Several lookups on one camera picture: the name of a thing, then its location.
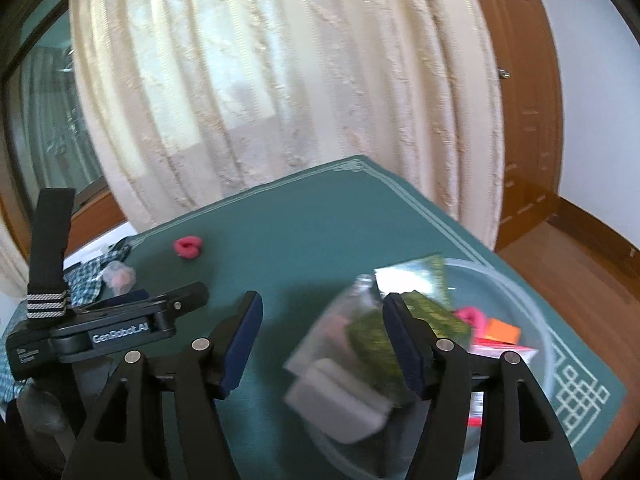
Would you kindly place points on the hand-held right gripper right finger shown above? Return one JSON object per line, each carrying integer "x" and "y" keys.
{"x": 405, "y": 345}

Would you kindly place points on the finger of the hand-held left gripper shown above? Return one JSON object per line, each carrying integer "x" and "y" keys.
{"x": 185, "y": 297}
{"x": 130, "y": 296}

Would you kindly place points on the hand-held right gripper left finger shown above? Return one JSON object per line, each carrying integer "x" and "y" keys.
{"x": 245, "y": 340}

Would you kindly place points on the dark green box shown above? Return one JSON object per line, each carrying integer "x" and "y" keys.
{"x": 370, "y": 345}

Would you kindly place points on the pink foam curler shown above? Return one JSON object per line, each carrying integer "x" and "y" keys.
{"x": 187, "y": 247}
{"x": 470, "y": 316}

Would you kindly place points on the clear plastic bag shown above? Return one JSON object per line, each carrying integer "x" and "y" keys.
{"x": 335, "y": 325}

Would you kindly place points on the white and red packet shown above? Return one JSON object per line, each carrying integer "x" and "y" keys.
{"x": 492, "y": 345}

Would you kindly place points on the white sponge block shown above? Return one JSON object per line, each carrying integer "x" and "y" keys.
{"x": 335, "y": 400}

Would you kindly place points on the orange block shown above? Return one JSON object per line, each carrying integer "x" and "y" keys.
{"x": 502, "y": 331}

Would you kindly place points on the clear plastic container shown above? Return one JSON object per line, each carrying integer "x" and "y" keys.
{"x": 525, "y": 310}

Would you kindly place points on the white mesh bag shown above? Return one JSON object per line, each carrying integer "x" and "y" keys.
{"x": 120, "y": 276}

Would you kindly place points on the blue plaid cloth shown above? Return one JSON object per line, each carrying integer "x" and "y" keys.
{"x": 87, "y": 275}

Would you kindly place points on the green table mat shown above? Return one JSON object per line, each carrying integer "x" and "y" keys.
{"x": 300, "y": 220}

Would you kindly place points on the wood framed window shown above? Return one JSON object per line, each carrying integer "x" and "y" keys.
{"x": 50, "y": 135}

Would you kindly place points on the cream patterned curtain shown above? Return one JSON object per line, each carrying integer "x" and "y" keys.
{"x": 275, "y": 85}

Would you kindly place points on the wooden door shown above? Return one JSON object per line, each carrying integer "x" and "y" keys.
{"x": 525, "y": 110}

